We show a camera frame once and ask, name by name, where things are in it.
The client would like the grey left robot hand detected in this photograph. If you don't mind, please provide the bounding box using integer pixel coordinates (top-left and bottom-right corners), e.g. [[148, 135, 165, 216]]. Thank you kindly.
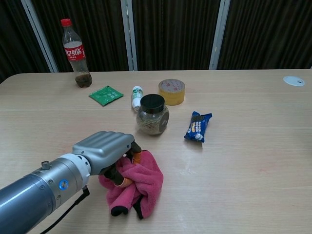
[[72, 131, 143, 188]]

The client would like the pink microfiber cloth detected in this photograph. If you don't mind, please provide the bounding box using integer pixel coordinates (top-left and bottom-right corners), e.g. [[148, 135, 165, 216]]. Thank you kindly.
[[98, 150, 164, 220]]

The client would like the green foil sachet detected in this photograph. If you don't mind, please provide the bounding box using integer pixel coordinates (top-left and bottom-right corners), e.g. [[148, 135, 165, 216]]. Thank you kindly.
[[88, 85, 124, 107]]

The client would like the glass jar with black lid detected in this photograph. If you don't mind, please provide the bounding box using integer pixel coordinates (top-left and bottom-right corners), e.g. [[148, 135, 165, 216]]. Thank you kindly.
[[136, 94, 170, 136]]

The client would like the small white green bottle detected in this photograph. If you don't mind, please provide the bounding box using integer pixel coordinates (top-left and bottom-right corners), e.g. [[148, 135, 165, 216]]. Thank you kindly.
[[131, 85, 143, 112]]

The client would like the yellow tape roll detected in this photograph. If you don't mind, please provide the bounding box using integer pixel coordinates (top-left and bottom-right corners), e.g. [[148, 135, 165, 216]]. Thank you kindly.
[[158, 78, 187, 106]]

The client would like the blue biscuit packet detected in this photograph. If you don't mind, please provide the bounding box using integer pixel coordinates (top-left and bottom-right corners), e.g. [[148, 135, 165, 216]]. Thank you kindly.
[[183, 111, 213, 143]]

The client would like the cola bottle with red cap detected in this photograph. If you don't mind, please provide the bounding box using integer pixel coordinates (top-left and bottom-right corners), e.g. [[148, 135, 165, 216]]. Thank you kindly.
[[60, 19, 93, 88]]

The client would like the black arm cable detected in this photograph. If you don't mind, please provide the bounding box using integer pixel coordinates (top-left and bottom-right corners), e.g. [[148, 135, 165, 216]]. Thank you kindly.
[[39, 185, 91, 234]]

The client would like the grey metal partition post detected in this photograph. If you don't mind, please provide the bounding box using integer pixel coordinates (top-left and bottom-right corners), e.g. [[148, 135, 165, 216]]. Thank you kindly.
[[120, 0, 138, 72], [209, 0, 231, 71], [20, 0, 59, 73]]

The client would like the white desk cable grommet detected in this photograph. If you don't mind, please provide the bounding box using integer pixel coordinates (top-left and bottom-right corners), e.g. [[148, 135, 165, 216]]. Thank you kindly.
[[283, 76, 306, 87]]

